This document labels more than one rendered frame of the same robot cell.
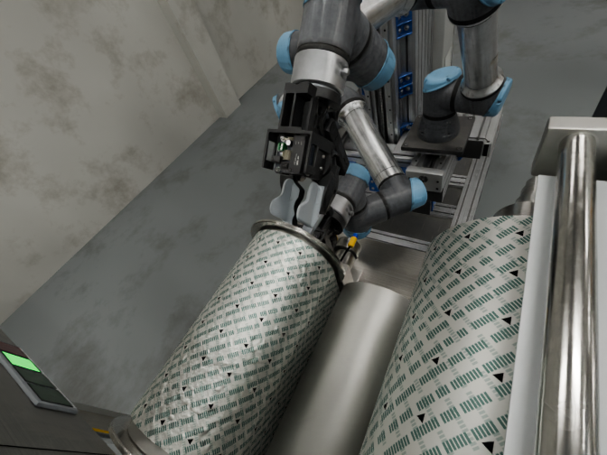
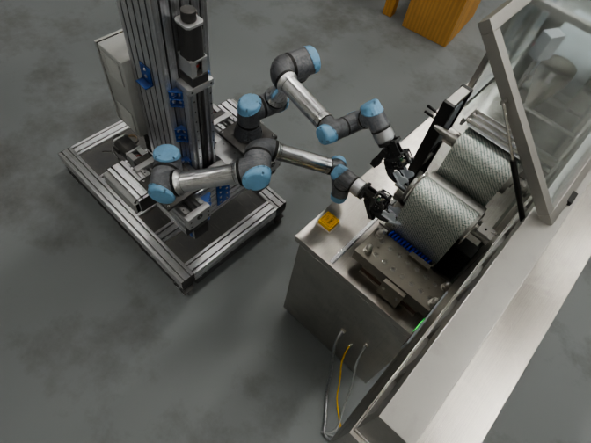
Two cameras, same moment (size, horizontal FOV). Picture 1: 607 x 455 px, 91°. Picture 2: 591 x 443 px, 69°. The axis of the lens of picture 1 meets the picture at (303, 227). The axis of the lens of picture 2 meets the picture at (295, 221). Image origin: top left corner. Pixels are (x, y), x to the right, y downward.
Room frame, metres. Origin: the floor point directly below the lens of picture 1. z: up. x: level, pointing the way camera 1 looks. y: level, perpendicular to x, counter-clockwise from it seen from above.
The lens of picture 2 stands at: (0.95, 1.00, 2.54)
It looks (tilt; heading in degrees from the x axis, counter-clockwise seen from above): 57 degrees down; 256
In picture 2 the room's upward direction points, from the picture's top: 12 degrees clockwise
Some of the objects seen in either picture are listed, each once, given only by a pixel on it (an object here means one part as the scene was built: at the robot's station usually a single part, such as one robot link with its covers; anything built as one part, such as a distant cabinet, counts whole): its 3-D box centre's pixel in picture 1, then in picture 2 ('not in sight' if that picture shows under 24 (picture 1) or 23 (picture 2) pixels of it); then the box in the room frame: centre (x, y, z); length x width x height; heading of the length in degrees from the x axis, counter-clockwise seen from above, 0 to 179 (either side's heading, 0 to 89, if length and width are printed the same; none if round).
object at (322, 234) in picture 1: (316, 239); (374, 198); (0.39, -0.01, 1.12); 0.12 x 0.08 x 0.09; 134
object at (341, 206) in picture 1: (334, 213); (359, 187); (0.44, -0.07, 1.11); 0.08 x 0.05 x 0.08; 44
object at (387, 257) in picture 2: not in sight; (403, 272); (0.28, 0.27, 1.00); 0.40 x 0.16 x 0.06; 134
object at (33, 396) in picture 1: (26, 371); (424, 319); (0.32, 0.53, 1.19); 0.25 x 0.01 x 0.07; 44
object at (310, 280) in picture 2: not in sight; (457, 189); (-0.45, -0.59, 0.43); 2.52 x 0.64 x 0.86; 44
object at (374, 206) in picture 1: (360, 215); (339, 188); (0.49, -0.14, 1.01); 0.11 x 0.08 x 0.11; 87
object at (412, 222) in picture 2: not in sight; (420, 235); (0.22, 0.16, 1.11); 0.23 x 0.01 x 0.18; 134
